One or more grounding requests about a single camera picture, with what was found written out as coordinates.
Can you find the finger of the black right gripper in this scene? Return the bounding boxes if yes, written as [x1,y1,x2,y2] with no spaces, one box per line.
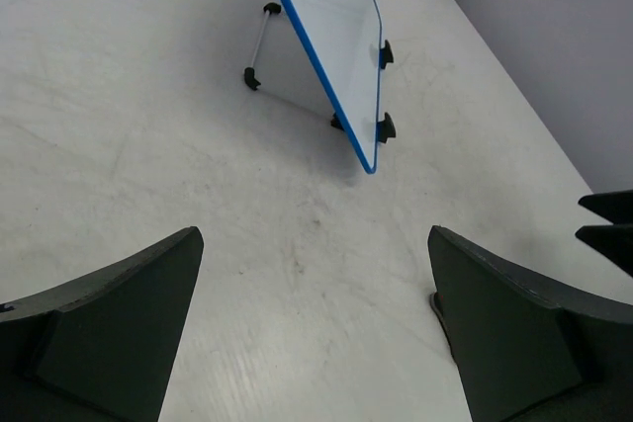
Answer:
[576,224,633,277]
[579,190,633,224]

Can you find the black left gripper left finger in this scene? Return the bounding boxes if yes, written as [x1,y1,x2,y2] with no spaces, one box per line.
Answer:
[1,226,204,421]

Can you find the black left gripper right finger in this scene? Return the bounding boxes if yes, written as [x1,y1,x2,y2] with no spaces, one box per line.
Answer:
[428,226,632,421]

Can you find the blue-framed whiteboard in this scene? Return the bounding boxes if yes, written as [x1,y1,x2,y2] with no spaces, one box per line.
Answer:
[242,0,398,175]

